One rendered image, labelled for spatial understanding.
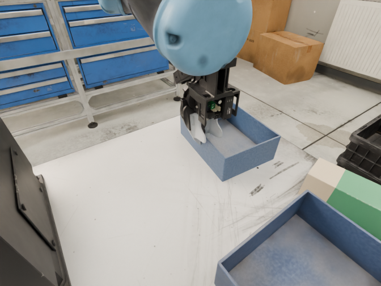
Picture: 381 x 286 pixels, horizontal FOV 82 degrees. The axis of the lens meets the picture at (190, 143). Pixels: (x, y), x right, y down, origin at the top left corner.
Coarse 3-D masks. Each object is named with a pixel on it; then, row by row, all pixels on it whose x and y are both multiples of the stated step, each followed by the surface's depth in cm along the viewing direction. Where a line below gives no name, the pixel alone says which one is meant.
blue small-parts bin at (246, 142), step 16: (240, 112) 58; (224, 128) 61; (240, 128) 60; (256, 128) 54; (192, 144) 55; (208, 144) 47; (224, 144) 56; (240, 144) 56; (256, 144) 56; (272, 144) 48; (208, 160) 50; (224, 160) 43; (240, 160) 45; (256, 160) 49; (224, 176) 46
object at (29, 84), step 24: (0, 24) 122; (24, 24) 128; (48, 24) 134; (0, 48) 127; (24, 48) 133; (48, 48) 140; (0, 72) 133; (24, 72) 139; (48, 72) 147; (0, 96) 139; (24, 96) 147; (48, 96) 155
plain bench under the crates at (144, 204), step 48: (96, 144) 57; (144, 144) 57; (288, 144) 57; (48, 192) 45; (96, 192) 45; (144, 192) 45; (192, 192) 45; (240, 192) 45; (288, 192) 45; (96, 240) 37; (144, 240) 37; (192, 240) 37; (240, 240) 37
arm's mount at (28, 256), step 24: (0, 120) 36; (0, 144) 31; (0, 168) 26; (24, 168) 36; (0, 192) 23; (24, 192) 30; (0, 216) 21; (24, 216) 27; (48, 216) 39; (0, 240) 19; (24, 240) 24; (48, 240) 31; (0, 264) 21; (24, 264) 22; (48, 264) 28
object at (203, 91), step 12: (216, 72) 33; (228, 72) 36; (192, 84) 40; (204, 84) 38; (216, 84) 35; (228, 84) 40; (192, 96) 39; (204, 96) 37; (216, 96) 36; (228, 96) 38; (204, 108) 37; (216, 108) 39; (228, 108) 39; (204, 120) 38
